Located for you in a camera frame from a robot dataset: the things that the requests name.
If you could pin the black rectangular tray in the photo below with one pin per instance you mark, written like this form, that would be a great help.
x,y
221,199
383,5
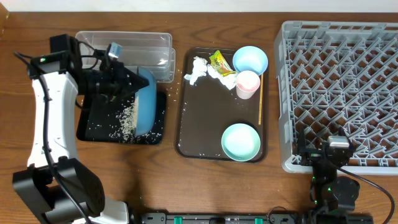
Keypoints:
x,y
104,122

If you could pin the dark blue plate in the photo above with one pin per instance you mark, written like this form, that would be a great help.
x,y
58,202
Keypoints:
x,y
146,102

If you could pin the wooden chopstick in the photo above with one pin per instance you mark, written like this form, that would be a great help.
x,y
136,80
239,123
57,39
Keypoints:
x,y
260,99

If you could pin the light blue bowl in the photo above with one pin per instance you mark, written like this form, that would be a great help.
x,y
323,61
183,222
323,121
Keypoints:
x,y
250,58

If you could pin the crumpled white napkin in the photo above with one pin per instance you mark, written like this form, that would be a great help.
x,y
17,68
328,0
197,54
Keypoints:
x,y
228,81

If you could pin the pile of rice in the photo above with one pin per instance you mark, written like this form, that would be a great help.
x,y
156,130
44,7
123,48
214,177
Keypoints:
x,y
135,124

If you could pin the pink cup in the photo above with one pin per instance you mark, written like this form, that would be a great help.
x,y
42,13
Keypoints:
x,y
247,83

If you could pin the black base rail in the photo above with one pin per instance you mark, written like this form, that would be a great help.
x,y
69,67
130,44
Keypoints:
x,y
276,218

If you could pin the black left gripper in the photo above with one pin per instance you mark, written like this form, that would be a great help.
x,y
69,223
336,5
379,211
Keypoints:
x,y
116,78

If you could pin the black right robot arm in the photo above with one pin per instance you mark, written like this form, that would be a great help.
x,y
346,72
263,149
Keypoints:
x,y
334,196

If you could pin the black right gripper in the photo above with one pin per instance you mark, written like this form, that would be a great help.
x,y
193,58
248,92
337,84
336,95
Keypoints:
x,y
311,154

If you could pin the grey dishwasher rack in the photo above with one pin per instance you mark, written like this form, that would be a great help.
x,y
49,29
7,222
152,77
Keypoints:
x,y
335,75

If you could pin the yellow green snack wrapper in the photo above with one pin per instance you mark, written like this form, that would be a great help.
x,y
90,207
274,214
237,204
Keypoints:
x,y
219,63

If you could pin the mint green bowl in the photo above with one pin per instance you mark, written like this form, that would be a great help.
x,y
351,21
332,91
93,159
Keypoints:
x,y
240,142

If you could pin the crumpled white tissue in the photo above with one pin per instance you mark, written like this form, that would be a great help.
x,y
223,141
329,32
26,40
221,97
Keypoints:
x,y
199,70

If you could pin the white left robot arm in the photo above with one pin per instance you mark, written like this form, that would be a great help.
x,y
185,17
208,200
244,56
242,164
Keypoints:
x,y
56,186

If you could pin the clear plastic bin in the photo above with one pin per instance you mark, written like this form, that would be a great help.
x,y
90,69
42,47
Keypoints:
x,y
150,50

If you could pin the brown serving tray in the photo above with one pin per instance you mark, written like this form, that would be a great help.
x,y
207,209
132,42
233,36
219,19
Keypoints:
x,y
206,109

